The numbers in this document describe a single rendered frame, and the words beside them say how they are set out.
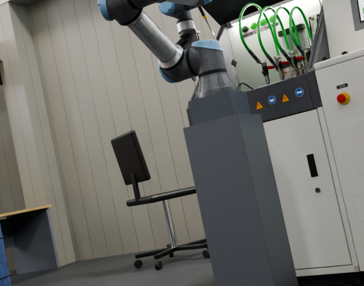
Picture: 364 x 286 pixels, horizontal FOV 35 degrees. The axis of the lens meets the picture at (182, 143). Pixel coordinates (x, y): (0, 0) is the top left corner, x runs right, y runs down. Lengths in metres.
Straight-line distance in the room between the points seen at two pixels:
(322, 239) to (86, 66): 4.07
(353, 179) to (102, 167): 3.90
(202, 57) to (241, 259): 0.79
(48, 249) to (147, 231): 1.07
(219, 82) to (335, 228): 0.83
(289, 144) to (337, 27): 0.61
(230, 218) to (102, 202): 4.00
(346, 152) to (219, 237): 0.68
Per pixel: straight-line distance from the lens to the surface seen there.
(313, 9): 3.18
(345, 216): 2.55
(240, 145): 2.12
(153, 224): 5.76
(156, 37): 2.21
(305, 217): 2.62
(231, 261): 2.20
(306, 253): 2.66
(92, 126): 6.09
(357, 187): 2.52
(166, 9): 2.41
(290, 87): 2.60
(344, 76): 2.51
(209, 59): 2.26
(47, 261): 6.20
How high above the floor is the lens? 0.59
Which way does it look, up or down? 4 degrees up
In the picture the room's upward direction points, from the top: 12 degrees counter-clockwise
